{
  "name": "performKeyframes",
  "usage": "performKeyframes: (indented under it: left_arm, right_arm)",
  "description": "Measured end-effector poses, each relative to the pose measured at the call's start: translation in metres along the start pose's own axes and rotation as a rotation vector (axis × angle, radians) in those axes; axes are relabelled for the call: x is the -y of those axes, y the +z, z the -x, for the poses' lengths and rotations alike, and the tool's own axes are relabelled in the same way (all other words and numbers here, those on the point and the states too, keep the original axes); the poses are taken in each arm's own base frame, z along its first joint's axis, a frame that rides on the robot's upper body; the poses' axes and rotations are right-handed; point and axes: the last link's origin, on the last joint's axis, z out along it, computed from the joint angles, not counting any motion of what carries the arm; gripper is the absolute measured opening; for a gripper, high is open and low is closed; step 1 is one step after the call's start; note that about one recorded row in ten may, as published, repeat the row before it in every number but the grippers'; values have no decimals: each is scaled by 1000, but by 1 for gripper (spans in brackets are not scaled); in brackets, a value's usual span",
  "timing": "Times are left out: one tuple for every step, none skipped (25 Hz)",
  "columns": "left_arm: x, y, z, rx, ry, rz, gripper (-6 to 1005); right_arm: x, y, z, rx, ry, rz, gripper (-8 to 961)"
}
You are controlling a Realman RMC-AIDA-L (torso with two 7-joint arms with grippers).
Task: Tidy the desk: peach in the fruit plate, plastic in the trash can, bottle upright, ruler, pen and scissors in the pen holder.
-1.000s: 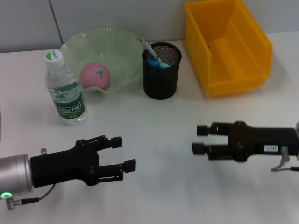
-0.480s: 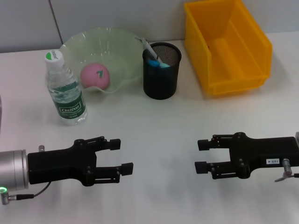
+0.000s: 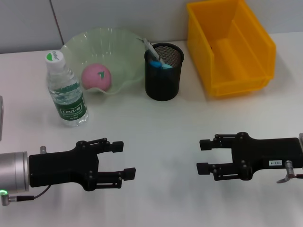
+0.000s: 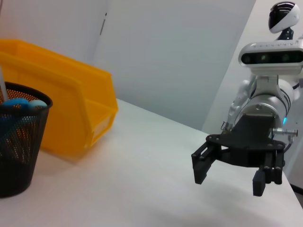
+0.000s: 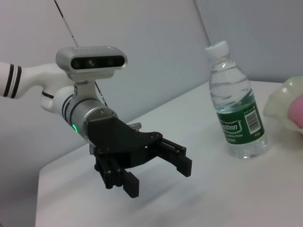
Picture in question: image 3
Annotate green wavy glass fruit plate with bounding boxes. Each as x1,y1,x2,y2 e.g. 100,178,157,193
60,27,146,96

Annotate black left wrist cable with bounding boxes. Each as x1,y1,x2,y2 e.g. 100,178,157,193
0,146,52,207

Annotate clear green-label water bottle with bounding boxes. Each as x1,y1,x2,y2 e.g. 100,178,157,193
45,49,89,128

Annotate yellow plastic bin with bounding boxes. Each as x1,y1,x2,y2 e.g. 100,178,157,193
186,0,276,96

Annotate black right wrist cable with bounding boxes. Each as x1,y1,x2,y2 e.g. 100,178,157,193
276,160,303,184

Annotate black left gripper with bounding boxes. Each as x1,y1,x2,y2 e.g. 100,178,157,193
28,138,136,192

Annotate black mesh pen holder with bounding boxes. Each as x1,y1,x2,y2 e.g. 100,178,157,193
144,43,185,102

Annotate pink toy peach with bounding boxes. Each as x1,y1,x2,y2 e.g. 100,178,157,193
81,63,113,92

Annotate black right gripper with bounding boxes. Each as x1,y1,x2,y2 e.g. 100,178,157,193
196,132,303,182

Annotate blue scissors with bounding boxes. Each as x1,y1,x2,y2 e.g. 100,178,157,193
151,60,174,70

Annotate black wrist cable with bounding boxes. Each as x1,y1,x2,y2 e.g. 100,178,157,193
276,160,303,184
0,146,52,207

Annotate silver pen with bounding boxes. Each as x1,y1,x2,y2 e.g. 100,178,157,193
136,37,167,66

